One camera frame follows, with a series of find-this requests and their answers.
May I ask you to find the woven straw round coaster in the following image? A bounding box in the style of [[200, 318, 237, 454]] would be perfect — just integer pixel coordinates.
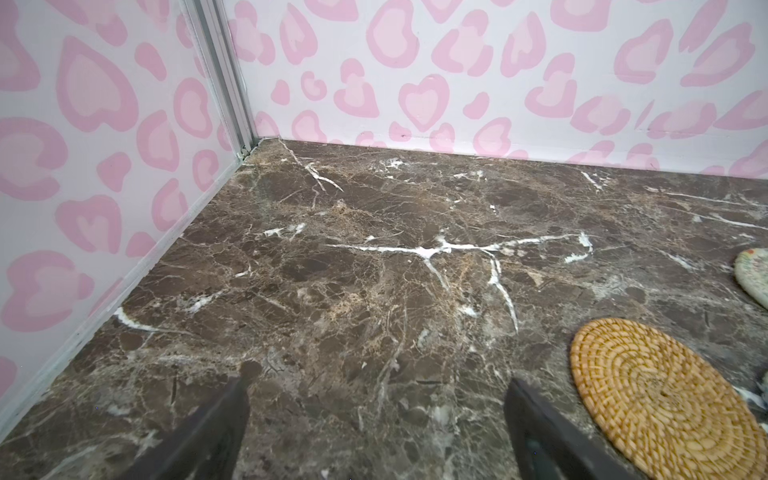
[[569, 318, 767, 479]]

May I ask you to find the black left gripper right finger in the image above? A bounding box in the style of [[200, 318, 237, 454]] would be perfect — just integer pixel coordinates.
[[503, 378, 638, 480]]

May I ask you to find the beige patterned round coaster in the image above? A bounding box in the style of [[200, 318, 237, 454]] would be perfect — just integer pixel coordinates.
[[734, 248, 768, 309]]

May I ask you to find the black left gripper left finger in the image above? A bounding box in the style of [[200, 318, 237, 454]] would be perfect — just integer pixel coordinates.
[[119, 377, 250, 479]]

